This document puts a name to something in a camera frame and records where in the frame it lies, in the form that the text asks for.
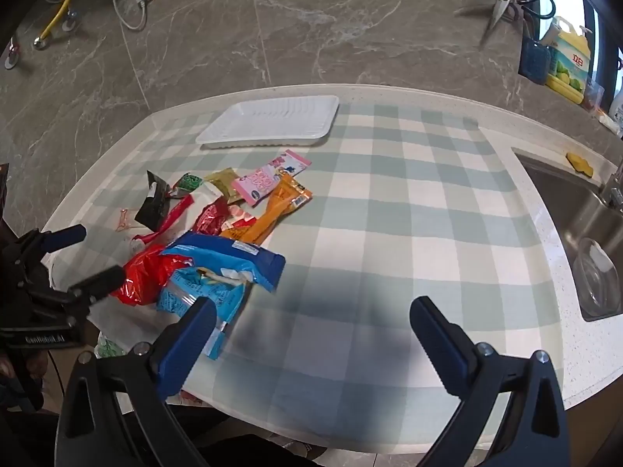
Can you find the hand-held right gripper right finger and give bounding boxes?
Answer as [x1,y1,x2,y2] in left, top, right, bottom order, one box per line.
[409,296,570,467]

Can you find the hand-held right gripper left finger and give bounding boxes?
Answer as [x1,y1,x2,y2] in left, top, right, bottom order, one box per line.
[55,296,217,467]

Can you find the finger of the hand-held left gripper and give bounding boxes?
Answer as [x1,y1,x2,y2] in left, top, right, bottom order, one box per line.
[29,265,126,313]
[10,225,87,273]

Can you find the bright red snack bag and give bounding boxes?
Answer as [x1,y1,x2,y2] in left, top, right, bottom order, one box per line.
[111,243,188,306]

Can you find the light blue snack packet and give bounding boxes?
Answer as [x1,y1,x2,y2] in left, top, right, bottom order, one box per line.
[157,265,254,362]

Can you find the dark red snack packet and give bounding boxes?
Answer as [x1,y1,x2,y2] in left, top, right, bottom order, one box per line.
[192,199,231,240]

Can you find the orange snack packet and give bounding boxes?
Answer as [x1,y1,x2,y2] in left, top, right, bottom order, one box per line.
[221,174,313,245]

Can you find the white plastic tray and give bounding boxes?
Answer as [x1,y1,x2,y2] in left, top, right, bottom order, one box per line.
[195,95,340,149]

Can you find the white plastic bag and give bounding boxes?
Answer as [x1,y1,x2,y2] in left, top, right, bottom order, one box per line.
[41,248,186,346]

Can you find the green patterned packet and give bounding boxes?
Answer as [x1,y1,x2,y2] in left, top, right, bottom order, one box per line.
[95,333,128,360]

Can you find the black snack packet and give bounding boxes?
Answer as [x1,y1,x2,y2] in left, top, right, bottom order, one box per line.
[134,170,172,232]

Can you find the dark blue snack packet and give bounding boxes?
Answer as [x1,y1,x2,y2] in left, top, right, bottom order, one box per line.
[160,231,287,294]

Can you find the red stick snack packet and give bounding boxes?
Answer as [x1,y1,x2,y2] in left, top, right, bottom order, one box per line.
[131,193,195,246]

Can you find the green white checked tablecloth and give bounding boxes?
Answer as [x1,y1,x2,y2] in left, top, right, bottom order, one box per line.
[41,102,570,453]

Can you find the green snack packet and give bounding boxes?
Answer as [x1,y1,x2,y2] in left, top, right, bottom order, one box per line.
[168,172,204,198]

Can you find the gold snack packet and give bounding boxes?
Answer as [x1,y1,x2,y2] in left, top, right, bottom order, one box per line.
[204,168,246,204]

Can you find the glass bowl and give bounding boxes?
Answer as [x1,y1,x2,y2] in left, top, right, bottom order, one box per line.
[572,237,623,317]

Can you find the steel sink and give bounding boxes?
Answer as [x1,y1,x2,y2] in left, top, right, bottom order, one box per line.
[513,148,623,323]

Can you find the pink snack packet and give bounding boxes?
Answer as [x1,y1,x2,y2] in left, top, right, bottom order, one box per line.
[231,150,312,205]

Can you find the yellow sponge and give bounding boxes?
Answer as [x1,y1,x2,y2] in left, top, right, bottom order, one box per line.
[565,152,595,178]

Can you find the steel faucet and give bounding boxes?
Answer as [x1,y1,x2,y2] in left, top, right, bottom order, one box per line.
[601,156,623,210]

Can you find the blue sponge holder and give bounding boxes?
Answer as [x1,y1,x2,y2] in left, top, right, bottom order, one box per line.
[518,39,553,83]

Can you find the yellow dish soap bottle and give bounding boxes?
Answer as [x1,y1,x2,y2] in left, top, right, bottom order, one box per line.
[540,16,595,105]

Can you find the kitchen scissors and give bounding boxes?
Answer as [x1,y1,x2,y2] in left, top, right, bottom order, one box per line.
[479,0,521,49]

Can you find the yellow hose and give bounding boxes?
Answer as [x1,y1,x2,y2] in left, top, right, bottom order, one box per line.
[33,0,74,51]

